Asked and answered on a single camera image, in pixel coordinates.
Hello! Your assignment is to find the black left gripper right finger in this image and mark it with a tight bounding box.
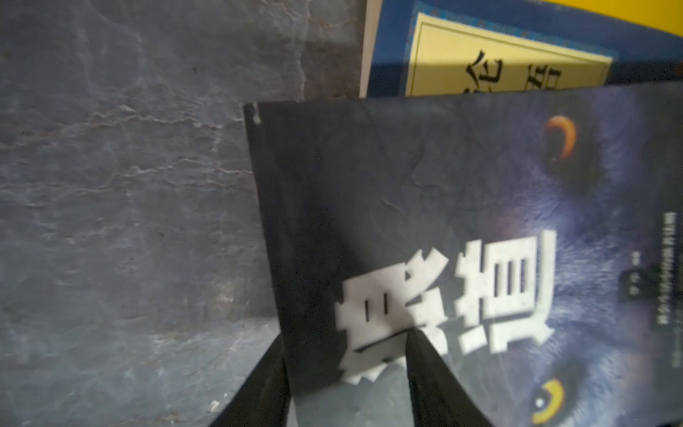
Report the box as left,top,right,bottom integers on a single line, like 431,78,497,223
406,328,492,427

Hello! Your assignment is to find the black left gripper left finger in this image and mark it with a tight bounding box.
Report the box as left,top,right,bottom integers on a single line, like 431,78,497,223
209,336,291,427

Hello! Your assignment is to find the black wolf book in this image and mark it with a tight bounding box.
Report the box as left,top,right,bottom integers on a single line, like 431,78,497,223
243,82,682,426

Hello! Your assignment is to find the blue book yellow label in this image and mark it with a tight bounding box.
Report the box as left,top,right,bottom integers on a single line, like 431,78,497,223
359,1,682,98

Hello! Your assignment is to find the yellow bookshelf with coloured shelves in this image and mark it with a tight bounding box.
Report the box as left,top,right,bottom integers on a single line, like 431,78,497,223
544,0,682,37

